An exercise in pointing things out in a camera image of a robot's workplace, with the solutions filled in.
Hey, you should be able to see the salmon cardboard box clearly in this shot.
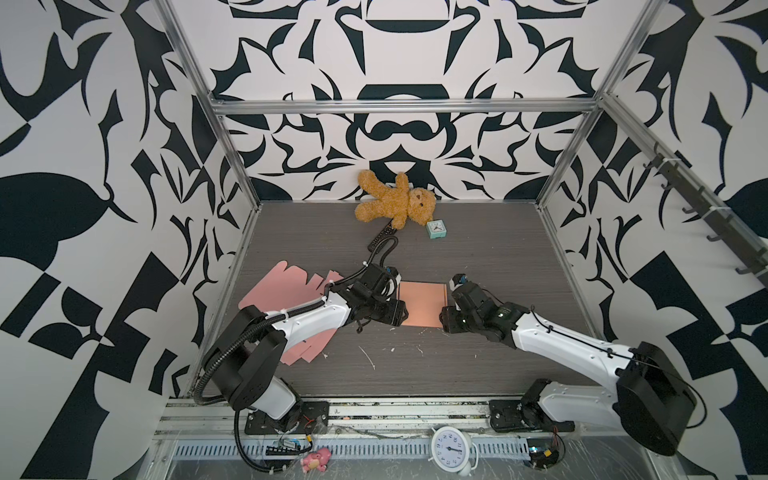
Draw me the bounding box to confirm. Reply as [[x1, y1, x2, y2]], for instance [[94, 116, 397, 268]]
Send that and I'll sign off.
[[399, 282, 448, 329]]

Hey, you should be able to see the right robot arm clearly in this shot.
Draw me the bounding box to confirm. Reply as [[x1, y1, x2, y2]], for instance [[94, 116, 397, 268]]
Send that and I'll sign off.
[[439, 273, 698, 456]]

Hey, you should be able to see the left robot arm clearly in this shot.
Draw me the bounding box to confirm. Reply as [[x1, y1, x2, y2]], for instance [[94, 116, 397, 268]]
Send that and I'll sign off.
[[191, 263, 408, 422]]

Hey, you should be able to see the pink flat cardboard box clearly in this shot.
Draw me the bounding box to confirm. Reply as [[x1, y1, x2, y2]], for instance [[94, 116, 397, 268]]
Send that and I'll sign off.
[[238, 260, 342, 366]]

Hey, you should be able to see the black remote control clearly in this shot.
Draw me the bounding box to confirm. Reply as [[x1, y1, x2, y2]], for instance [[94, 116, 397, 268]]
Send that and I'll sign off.
[[367, 221, 397, 253]]

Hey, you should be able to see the small teal alarm clock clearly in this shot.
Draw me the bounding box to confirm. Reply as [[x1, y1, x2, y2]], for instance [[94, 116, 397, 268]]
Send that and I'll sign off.
[[426, 220, 447, 240]]

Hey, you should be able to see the brown teddy bear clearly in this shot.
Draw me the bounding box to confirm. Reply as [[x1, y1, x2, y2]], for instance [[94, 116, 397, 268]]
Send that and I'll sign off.
[[354, 170, 437, 230]]

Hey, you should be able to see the white round analog clock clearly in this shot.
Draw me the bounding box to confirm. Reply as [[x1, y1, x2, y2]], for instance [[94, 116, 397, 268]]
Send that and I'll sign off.
[[429, 426, 479, 477]]

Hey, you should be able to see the right circuit board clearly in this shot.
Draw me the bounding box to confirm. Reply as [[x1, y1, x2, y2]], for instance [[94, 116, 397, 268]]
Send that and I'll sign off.
[[523, 435, 566, 471]]

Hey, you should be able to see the circuit board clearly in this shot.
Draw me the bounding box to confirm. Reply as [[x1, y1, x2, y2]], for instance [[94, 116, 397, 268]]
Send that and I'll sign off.
[[264, 436, 314, 457], [523, 435, 566, 471]]

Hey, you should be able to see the left circuit board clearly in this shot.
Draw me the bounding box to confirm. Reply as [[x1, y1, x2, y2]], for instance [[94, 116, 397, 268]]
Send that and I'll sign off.
[[264, 436, 314, 457]]

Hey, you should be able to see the small pink toy figure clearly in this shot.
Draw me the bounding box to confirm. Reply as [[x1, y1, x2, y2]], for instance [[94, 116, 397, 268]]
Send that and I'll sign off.
[[301, 447, 332, 473]]

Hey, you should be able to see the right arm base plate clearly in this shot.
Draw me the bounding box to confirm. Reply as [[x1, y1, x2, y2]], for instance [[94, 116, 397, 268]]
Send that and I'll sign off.
[[488, 400, 575, 433]]

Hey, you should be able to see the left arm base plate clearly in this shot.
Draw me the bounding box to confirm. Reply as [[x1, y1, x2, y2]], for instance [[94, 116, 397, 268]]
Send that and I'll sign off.
[[244, 400, 330, 435]]

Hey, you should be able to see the black corrugated cable hose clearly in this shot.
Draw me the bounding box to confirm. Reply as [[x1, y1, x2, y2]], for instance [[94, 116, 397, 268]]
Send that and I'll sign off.
[[191, 235, 400, 474]]

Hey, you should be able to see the wall hook rack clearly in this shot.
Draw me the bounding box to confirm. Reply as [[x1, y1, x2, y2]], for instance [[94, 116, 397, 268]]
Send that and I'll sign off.
[[643, 141, 767, 289]]

